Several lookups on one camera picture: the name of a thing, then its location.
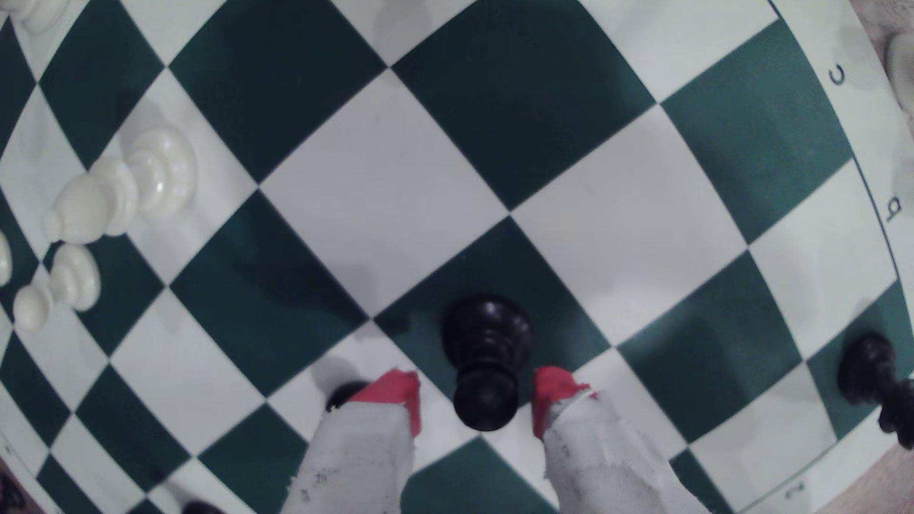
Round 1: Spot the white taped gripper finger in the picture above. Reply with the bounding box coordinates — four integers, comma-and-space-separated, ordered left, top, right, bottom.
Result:
282, 370, 424, 514
533, 366, 711, 514

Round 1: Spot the black pawn chess piece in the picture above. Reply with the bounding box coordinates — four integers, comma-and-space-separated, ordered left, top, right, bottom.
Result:
441, 295, 533, 433

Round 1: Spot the white bishop chess piece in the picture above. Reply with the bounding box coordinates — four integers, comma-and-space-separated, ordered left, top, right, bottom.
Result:
41, 127, 199, 246

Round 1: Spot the green and white chess mat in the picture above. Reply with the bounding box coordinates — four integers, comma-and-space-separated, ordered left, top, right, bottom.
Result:
0, 0, 914, 514

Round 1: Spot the black bishop chess piece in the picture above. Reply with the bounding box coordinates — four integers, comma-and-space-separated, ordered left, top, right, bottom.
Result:
837, 332, 914, 452

